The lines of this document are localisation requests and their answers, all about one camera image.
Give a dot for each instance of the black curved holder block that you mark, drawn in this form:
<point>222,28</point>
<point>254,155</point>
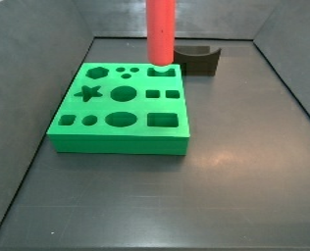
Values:
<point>197,60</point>

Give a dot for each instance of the red cylindrical peg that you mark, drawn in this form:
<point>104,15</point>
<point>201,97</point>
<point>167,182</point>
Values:
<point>159,19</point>

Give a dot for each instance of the green shape sorter block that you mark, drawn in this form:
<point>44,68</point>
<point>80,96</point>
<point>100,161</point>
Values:
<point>122,108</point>

